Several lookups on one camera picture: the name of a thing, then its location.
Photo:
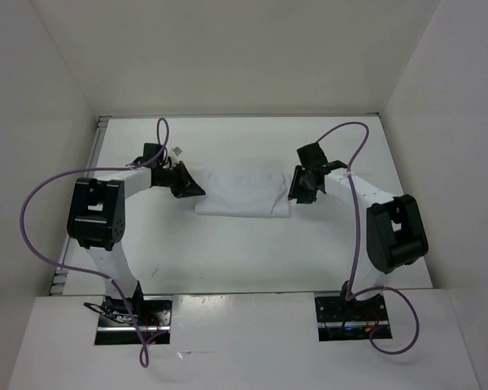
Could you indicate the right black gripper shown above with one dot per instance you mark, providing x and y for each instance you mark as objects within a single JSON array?
[{"x": 295, "y": 192}]

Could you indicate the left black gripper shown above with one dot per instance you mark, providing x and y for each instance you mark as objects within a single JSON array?
[{"x": 187, "y": 186}]

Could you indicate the white skirt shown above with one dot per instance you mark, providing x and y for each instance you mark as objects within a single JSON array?
[{"x": 247, "y": 194}]

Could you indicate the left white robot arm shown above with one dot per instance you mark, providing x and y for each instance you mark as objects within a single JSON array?
[{"x": 96, "y": 218}]

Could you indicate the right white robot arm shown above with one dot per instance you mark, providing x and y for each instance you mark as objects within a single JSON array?
[{"x": 389, "y": 232}]

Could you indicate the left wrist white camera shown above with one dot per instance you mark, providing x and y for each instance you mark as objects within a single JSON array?
[{"x": 177, "y": 151}]

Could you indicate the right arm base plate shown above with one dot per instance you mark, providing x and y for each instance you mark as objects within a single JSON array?
[{"x": 341, "y": 320}]

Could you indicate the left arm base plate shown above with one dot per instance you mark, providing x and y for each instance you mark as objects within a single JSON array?
[{"x": 115, "y": 327}]

